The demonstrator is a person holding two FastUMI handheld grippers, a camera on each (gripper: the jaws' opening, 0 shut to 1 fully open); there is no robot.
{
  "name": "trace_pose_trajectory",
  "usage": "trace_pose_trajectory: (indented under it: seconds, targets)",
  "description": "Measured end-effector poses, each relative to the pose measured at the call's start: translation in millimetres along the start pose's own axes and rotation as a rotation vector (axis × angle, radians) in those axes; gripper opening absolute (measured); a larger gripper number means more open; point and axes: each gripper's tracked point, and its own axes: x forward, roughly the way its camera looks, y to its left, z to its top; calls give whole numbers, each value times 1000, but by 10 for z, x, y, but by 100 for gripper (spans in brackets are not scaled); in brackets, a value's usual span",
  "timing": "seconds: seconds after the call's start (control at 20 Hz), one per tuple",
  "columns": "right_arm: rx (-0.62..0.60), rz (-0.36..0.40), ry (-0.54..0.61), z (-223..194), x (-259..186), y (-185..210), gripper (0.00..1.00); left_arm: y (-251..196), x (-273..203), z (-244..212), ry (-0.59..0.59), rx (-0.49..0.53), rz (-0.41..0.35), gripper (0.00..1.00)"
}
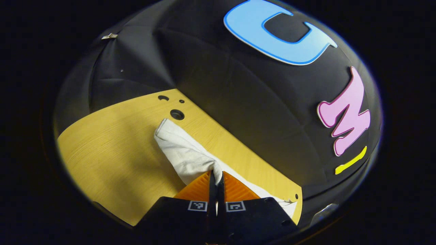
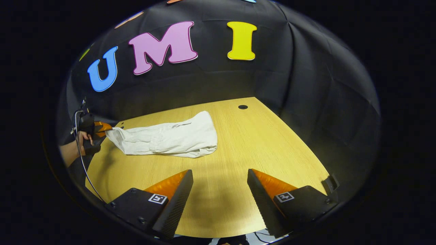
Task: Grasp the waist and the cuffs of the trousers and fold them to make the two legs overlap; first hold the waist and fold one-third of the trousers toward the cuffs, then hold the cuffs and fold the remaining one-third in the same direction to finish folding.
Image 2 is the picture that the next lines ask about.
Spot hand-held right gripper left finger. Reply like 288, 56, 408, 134
105, 169, 194, 241

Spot white jeans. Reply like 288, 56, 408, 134
105, 111, 218, 159

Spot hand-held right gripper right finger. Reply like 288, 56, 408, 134
247, 168, 339, 239

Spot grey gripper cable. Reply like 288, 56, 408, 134
73, 109, 105, 203

